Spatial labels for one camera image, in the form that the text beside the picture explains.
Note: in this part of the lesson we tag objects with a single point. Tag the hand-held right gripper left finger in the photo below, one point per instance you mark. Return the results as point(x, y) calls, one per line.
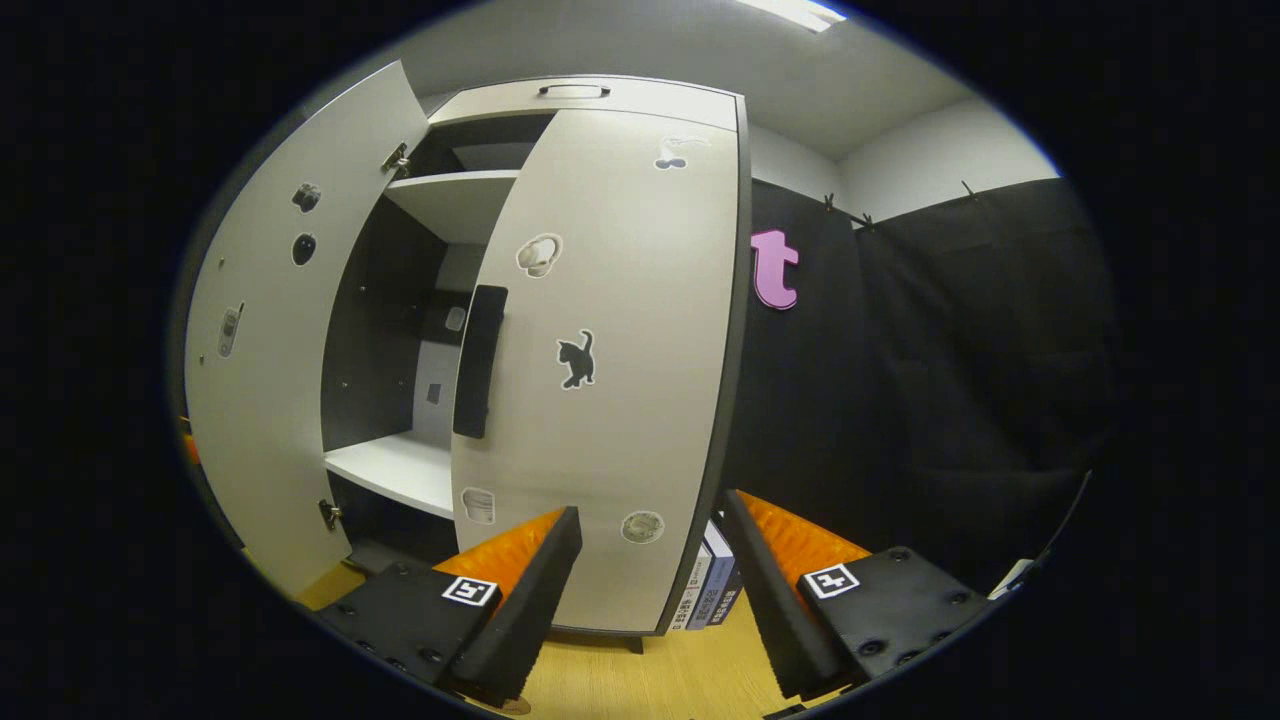
point(530, 610)

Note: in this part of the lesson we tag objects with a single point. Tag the white cabinet door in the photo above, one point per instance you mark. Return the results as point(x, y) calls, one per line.
point(260, 430)
point(640, 450)

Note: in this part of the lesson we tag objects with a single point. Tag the black backdrop cloth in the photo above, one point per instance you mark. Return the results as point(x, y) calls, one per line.
point(950, 400)

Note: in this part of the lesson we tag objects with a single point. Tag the ceiling light panel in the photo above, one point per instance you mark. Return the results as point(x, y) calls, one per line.
point(795, 12)

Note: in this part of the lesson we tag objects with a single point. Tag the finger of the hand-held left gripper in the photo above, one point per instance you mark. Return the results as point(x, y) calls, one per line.
point(190, 445)

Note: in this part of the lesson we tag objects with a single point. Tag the white side table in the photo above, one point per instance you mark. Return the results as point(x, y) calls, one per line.
point(1012, 580)

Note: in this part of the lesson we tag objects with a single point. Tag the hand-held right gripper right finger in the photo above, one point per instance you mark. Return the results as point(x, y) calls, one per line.
point(775, 610)

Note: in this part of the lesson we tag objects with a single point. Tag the white cabinet drawer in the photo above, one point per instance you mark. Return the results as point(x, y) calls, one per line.
point(640, 100)

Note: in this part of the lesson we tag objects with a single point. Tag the grey-blue book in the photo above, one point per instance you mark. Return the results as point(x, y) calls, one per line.
point(712, 590)

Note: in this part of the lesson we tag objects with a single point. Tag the white open cabinet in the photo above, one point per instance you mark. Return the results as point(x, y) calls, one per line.
point(400, 470)

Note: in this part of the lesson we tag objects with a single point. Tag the white book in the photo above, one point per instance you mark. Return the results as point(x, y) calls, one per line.
point(690, 595)

